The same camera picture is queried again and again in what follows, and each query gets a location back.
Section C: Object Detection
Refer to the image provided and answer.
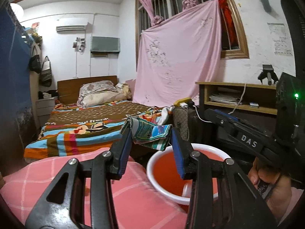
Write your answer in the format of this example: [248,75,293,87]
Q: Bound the orange white trash bin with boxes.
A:
[146,143,231,206]

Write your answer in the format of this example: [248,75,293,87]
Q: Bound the person's right hand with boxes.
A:
[248,157,292,222]

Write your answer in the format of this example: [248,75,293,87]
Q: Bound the stack of papers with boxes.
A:
[209,94,242,106]

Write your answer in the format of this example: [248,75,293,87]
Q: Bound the patterned black bag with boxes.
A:
[173,107,200,143]

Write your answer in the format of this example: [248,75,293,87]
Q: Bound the wooden shelf desk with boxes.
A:
[196,81,277,115]

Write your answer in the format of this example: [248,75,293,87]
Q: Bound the yellow power strip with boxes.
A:
[174,97,194,108]

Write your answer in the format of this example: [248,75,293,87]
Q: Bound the pink plaid blanket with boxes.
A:
[0,147,189,229]

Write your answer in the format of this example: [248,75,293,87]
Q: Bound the colourful striped bedspread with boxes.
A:
[24,100,172,160]

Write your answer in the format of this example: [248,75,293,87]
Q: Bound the pink hanging sheet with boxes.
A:
[133,0,222,107]

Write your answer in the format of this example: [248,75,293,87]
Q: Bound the wooden bed with headboard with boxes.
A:
[24,77,169,160]

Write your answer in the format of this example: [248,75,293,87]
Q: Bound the white bedside drawer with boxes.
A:
[36,97,57,127]

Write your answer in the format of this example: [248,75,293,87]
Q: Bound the beige folded quilt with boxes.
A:
[76,83,131,108]

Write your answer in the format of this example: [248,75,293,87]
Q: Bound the red hanging cloth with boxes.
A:
[218,0,238,51]

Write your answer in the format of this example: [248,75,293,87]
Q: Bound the floral pillow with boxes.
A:
[79,80,117,97]

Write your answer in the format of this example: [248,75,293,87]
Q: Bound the black hanging handbag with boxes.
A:
[28,46,41,74]

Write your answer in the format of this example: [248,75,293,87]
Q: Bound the white air conditioner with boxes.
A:
[56,18,88,32]

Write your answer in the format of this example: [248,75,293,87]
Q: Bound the white charger cable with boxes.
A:
[190,83,247,123]

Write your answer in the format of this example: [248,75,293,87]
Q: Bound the green wall cabinet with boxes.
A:
[91,36,120,53]

